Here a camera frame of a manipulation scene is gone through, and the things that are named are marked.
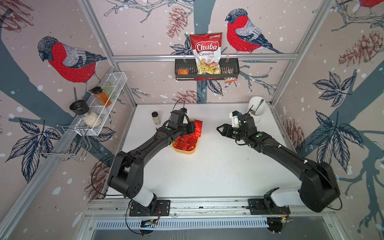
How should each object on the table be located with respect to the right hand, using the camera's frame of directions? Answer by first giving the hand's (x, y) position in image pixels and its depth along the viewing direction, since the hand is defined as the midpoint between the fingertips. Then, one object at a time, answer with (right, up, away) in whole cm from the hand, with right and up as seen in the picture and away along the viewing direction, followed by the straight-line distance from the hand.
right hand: (219, 128), depth 83 cm
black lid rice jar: (-61, +6, -18) cm, 64 cm away
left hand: (-11, +2, +3) cm, 12 cm away
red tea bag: (-12, +1, +6) cm, 13 cm away
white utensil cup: (+30, +14, +20) cm, 39 cm away
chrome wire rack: (-64, -3, -25) cm, 69 cm away
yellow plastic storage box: (-18, -15, +7) cm, 25 cm away
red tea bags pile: (-19, -10, +12) cm, 24 cm away
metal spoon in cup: (+30, +10, +27) cm, 42 cm away
